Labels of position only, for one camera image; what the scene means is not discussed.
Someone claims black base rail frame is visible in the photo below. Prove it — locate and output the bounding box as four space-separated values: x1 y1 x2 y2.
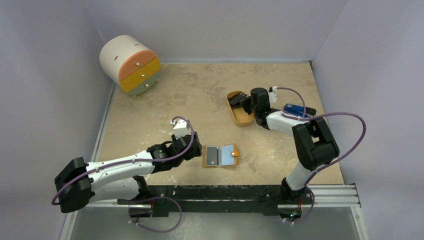
116 176 360 222

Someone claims black credit card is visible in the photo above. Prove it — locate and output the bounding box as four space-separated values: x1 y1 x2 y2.
205 146 219 167

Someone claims black card stack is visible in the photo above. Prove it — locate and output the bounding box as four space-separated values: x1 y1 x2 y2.
228 92 246 109

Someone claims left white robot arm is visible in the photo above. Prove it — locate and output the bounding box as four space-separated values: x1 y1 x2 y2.
51 131 202 213

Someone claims white round mini drawer chest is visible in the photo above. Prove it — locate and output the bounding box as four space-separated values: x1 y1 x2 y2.
99 35 161 96

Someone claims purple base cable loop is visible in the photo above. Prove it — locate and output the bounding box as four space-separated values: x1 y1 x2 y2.
127 193 185 234

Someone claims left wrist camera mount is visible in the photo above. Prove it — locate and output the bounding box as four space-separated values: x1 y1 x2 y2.
170 118 192 139

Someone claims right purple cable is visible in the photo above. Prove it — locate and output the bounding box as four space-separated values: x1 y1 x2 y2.
276 86 368 226

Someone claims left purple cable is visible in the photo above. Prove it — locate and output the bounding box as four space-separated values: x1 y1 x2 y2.
51 116 195 206

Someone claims orange oval tray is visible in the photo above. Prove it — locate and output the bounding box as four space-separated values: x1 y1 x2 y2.
226 90 254 127

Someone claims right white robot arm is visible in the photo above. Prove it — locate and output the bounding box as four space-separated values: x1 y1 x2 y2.
227 86 340 204

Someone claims blue black stapler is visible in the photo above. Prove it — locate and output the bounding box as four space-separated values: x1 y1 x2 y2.
283 103 317 118

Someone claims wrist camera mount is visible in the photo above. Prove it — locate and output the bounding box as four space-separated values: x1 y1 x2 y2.
170 118 192 139
268 86 278 104

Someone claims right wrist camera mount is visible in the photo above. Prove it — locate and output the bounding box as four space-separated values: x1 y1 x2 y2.
268 86 278 104

